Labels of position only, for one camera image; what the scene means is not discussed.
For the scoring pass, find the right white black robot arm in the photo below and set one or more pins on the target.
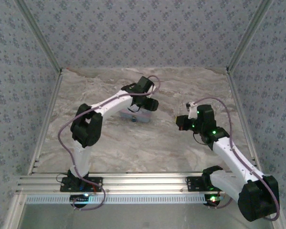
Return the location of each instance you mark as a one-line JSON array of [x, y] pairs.
[[228, 155]]

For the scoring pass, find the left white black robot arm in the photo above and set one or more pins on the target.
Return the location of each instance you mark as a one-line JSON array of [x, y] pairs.
[[82, 155]]

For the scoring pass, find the small blue padlock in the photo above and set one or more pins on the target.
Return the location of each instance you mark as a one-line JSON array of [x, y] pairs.
[[133, 119]]

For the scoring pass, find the translucent plastic container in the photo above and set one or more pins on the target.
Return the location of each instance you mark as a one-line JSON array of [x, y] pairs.
[[143, 117]]

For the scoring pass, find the controller board with green light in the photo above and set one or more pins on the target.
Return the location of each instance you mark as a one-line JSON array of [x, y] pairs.
[[79, 198], [214, 199]]

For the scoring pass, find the aluminium table side rail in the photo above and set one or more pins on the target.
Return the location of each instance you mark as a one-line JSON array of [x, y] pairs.
[[46, 119], [244, 119]]

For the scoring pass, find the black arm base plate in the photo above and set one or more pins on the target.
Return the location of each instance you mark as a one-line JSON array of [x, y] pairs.
[[95, 182], [193, 183]]

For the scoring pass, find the aluminium mounting rail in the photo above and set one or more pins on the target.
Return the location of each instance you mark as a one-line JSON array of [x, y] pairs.
[[143, 182]]

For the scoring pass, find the aluminium frame post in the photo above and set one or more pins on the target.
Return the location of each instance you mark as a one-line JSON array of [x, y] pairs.
[[38, 35], [249, 35]]

